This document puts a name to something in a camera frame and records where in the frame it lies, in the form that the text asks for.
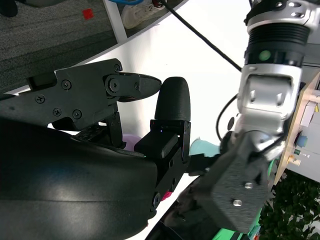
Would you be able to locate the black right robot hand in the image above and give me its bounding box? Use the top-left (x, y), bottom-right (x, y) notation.
top-left (0, 58), bottom-right (192, 240)

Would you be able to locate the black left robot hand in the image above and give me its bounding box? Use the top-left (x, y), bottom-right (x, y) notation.
top-left (188, 132), bottom-right (273, 232)

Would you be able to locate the purple plastic plate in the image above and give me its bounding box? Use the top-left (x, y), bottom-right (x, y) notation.
top-left (121, 133), bottom-right (141, 151)

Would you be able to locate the teal plastic mug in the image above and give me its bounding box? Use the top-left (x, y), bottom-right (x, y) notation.
top-left (188, 139), bottom-right (222, 158)

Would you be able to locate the black cloth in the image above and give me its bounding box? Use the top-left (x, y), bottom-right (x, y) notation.
top-left (146, 179), bottom-right (218, 240)

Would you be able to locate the green leafy plant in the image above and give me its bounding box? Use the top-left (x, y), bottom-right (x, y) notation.
top-left (257, 172), bottom-right (320, 240)

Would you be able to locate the wooden control panel box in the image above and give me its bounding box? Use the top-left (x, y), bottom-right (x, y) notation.
top-left (273, 72), bottom-right (320, 186)

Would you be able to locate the red square floor marker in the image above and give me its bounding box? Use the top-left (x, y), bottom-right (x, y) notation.
top-left (82, 8), bottom-right (95, 20)

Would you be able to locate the white table leg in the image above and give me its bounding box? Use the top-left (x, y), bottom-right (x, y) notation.
top-left (103, 0), bottom-right (128, 42)

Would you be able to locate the beige sneaker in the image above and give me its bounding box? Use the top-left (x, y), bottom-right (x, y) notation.
top-left (121, 0), bottom-right (166, 29)

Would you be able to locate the black shoe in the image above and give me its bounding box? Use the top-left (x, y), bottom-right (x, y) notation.
top-left (0, 0), bottom-right (19, 18)

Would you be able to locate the black cable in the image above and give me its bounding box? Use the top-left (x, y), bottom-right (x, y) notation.
top-left (159, 0), bottom-right (243, 73)
top-left (215, 93), bottom-right (240, 146)

